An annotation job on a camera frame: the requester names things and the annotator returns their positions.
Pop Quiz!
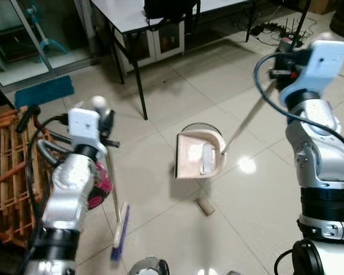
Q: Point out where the beige long-handled dustpan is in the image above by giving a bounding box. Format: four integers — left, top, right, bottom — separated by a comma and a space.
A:
174, 73, 283, 180

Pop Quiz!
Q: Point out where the blue bristle broom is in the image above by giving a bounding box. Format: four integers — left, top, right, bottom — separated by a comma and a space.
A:
91, 96, 131, 262

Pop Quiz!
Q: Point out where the blue floor mat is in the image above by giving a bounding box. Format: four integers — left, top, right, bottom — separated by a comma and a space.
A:
14, 74, 76, 111

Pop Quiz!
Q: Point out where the pink and black vacuum cleaner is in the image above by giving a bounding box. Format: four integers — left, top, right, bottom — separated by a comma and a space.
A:
85, 160, 113, 210

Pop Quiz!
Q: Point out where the white low cabinet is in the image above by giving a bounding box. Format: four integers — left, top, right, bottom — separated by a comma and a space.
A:
114, 22, 191, 72

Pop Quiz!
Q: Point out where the white paper scrap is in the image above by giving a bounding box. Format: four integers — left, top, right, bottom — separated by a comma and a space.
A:
200, 145, 218, 175

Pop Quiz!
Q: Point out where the wooden slat rack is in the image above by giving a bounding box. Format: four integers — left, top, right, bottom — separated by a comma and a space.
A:
0, 105, 67, 248

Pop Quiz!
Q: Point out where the white table with black legs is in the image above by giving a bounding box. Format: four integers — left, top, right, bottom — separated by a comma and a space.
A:
90, 0, 311, 121

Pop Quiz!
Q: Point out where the small cardboard tube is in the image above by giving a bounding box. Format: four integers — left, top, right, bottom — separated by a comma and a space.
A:
196, 198, 216, 217

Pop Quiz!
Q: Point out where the glass sliding door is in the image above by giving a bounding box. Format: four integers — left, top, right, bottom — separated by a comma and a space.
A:
0, 0, 99, 88

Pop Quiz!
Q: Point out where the black bag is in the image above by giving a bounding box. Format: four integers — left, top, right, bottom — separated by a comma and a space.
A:
144, 0, 202, 22

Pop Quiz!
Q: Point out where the grey robot foot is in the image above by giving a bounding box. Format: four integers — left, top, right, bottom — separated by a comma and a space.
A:
128, 258, 170, 275

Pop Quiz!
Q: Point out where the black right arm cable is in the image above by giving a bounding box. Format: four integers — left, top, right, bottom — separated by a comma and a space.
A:
253, 52, 344, 167

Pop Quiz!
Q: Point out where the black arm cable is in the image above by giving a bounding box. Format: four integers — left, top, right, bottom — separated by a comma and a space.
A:
16, 105, 71, 230
253, 52, 344, 167

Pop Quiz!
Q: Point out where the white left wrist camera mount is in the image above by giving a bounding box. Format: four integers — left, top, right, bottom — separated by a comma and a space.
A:
68, 107, 102, 151

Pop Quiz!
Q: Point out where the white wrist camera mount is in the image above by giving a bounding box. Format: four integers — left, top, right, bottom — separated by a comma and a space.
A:
68, 107, 102, 151
279, 38, 344, 109

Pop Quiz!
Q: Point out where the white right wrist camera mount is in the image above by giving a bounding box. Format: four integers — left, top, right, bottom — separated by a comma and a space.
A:
279, 38, 344, 109

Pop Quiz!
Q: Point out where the black power strip with cables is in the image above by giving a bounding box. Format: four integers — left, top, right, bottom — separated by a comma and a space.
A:
236, 16, 319, 48

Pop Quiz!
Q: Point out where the grey vacuum hose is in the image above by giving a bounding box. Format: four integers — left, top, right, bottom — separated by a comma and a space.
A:
36, 139, 71, 168

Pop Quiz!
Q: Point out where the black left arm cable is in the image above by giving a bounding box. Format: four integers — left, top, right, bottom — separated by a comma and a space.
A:
16, 105, 71, 230

